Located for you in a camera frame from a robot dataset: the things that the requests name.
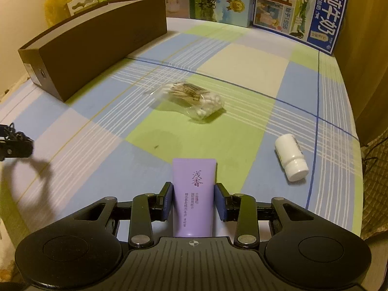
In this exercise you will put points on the blue milk carton box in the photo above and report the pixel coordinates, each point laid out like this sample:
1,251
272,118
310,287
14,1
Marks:
297,12

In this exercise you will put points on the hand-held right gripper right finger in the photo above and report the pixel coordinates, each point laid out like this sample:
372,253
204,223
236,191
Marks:
219,201

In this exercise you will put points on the white pill bottle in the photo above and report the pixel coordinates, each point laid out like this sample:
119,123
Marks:
291,157

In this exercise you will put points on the wooden door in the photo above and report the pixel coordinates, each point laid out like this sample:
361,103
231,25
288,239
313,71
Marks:
363,66

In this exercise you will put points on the white tissue box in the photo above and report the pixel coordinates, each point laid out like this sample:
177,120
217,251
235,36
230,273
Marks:
81,4

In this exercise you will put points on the green milk carton box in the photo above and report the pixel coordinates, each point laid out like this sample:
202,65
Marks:
221,0

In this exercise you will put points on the brown cardboard shoe box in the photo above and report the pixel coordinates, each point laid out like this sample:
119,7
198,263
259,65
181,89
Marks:
91,48

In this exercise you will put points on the purple cosmetic tube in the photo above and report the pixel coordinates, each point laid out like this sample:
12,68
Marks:
194,188

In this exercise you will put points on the plaid tablecloth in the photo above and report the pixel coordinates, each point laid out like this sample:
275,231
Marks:
242,75

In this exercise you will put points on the yellow plastic bag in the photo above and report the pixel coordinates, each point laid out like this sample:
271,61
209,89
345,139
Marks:
59,3

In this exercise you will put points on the chair with quilted cover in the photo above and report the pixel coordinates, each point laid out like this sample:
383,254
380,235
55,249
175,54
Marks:
376,194

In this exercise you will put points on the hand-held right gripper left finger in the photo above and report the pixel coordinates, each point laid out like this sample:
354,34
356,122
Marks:
166,201

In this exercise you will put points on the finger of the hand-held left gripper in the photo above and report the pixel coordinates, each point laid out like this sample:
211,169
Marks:
9,132
16,148

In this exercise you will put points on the bag of cotton swabs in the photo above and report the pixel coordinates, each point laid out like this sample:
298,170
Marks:
191,100

